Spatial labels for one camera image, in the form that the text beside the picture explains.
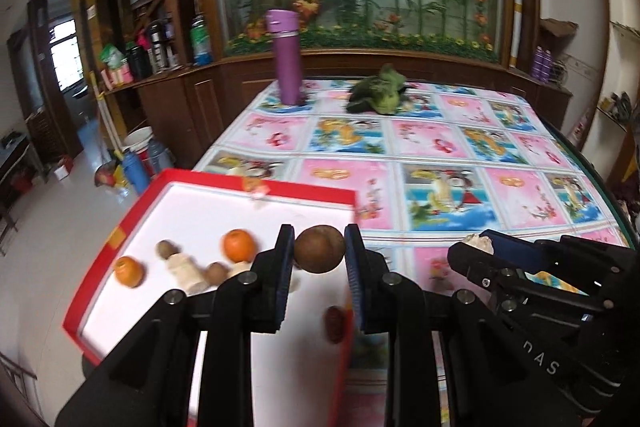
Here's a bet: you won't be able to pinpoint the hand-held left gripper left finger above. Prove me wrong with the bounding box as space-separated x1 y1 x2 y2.
55 224 297 427

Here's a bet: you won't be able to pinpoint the white plastic bucket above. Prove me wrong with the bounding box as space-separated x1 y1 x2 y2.
122 127 153 162

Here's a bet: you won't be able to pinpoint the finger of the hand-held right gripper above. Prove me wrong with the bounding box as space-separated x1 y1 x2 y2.
447 241 531 304
479 229 552 276

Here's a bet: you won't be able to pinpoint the broom with white handle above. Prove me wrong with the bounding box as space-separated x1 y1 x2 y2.
90 72 123 158

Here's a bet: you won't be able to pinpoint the red date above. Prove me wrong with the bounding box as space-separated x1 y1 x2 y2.
325 306 346 344

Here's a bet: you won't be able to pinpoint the orange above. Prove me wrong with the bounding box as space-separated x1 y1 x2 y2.
222 229 257 264
114 256 146 289

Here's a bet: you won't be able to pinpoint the wooden cabinet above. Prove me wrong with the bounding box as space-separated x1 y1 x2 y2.
70 0 573 178

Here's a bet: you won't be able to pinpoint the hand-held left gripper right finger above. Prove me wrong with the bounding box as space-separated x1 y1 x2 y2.
343 226 566 427

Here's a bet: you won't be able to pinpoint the red tray with white inside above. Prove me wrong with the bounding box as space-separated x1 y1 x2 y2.
62 168 360 427

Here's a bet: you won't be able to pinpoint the purple thermos bottle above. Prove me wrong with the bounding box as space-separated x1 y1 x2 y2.
265 9 302 105

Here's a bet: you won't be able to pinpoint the red dustpan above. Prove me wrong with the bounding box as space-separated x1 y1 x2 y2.
94 162 121 188

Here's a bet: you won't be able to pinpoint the colourful printed tablecloth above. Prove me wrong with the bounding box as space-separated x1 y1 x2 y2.
192 77 632 427

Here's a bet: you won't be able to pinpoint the purple bottles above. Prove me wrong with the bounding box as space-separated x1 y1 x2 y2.
531 47 553 82

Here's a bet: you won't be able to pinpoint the window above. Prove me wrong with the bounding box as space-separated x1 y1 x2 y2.
49 19 83 90

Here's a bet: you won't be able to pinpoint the dark side table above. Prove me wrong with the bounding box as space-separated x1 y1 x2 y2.
0 132 41 208

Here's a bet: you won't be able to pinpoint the green spray bottle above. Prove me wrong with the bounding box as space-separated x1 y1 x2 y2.
191 14 211 66

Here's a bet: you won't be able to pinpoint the small white box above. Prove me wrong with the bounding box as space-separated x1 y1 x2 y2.
52 156 75 180

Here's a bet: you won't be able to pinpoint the green crumpled cloth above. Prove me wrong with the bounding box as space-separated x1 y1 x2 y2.
347 64 413 115

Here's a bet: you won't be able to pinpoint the grey thermos jug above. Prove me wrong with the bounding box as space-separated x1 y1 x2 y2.
148 138 173 172

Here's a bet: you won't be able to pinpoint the green plastic bag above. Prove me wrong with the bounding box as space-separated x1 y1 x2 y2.
100 44 126 70

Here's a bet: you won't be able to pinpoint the blue thermos jug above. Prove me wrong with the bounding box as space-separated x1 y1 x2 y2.
121 148 151 195

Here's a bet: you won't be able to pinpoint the black steel thermos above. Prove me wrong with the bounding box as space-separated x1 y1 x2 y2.
147 22 173 75

